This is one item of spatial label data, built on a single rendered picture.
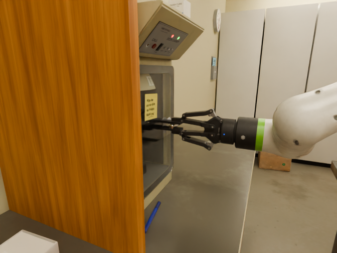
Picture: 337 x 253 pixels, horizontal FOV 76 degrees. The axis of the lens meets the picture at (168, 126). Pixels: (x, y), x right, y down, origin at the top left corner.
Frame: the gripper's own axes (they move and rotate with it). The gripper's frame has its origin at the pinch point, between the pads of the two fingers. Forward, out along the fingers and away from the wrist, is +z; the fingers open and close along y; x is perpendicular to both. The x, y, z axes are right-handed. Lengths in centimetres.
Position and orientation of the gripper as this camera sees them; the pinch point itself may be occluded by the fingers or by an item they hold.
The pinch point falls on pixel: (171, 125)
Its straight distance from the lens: 71.2
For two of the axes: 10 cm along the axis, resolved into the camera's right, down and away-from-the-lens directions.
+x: -4.1, 2.3, -8.8
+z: -9.1, -1.0, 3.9
